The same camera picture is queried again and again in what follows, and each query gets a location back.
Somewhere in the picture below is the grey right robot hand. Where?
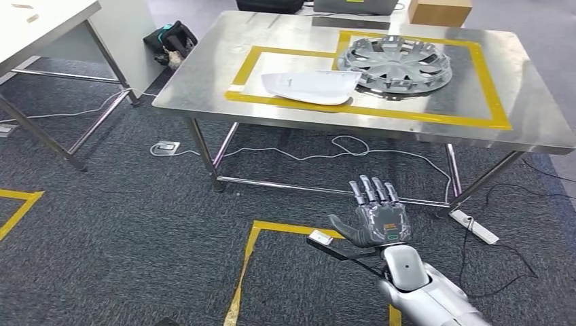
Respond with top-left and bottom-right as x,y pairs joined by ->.
327,174 -> 412,249

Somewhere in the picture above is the silver plastic wheel hubcap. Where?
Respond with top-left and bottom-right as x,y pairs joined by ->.
336,35 -> 453,95

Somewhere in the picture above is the white plastic car part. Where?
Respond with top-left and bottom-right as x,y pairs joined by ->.
261,69 -> 362,107

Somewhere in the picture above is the stainless steel workbench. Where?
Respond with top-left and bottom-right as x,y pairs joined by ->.
151,10 -> 576,219

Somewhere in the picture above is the white power strip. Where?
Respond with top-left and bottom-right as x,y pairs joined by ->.
450,209 -> 501,246

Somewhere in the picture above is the yellow floor tape square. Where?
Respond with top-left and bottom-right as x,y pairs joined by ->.
222,220 -> 402,326

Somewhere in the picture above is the small yellow tape rectangle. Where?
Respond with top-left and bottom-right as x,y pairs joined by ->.
223,45 -> 357,111

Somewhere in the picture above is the brown cardboard box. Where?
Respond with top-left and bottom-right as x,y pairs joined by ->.
408,0 -> 473,28

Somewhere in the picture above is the grey laptop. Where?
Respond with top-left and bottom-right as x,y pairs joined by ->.
312,0 -> 401,16

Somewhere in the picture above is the black equipment bag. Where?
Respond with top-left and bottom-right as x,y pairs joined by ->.
236,0 -> 306,15

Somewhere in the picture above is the black and teal backpack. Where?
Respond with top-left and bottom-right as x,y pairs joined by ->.
143,20 -> 199,71

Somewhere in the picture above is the white table with metal legs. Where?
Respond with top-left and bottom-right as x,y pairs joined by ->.
0,0 -> 154,173

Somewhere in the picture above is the black right camera bracket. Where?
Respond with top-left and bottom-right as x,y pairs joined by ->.
306,238 -> 390,280

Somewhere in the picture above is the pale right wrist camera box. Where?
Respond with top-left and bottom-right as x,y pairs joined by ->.
308,229 -> 335,247

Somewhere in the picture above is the black cable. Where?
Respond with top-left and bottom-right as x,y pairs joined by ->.
458,157 -> 576,300

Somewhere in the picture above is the white cable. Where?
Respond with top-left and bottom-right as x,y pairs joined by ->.
149,134 -> 453,203
0,88 -> 158,124

